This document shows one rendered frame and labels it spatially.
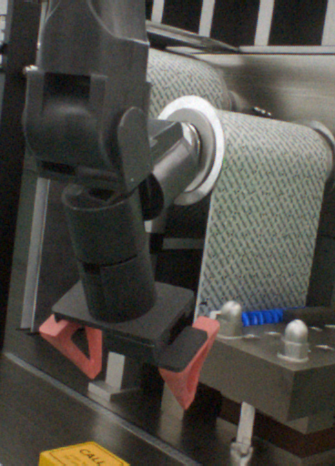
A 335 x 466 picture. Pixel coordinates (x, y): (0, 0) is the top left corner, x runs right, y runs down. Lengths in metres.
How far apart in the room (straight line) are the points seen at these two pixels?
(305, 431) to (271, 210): 0.32
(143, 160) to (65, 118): 0.06
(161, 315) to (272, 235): 0.50
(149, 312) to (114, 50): 0.21
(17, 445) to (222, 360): 0.26
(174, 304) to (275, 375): 0.29
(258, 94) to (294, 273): 0.39
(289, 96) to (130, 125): 0.84
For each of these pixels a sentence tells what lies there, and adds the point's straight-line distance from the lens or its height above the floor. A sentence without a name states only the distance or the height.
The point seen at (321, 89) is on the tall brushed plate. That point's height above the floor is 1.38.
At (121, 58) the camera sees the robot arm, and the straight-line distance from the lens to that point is 0.50.
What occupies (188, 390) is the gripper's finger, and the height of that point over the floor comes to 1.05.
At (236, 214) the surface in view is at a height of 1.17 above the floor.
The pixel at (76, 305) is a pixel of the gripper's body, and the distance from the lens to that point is 0.61.
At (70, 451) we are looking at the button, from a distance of 0.81.
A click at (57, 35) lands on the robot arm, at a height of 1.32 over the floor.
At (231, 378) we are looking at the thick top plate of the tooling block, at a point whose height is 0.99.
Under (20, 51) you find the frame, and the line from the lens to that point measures 1.16.
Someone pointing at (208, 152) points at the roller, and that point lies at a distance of 0.96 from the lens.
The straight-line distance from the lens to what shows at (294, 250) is 1.11.
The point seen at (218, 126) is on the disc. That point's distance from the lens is 0.96.
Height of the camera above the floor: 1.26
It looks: 6 degrees down
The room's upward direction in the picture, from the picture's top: 8 degrees clockwise
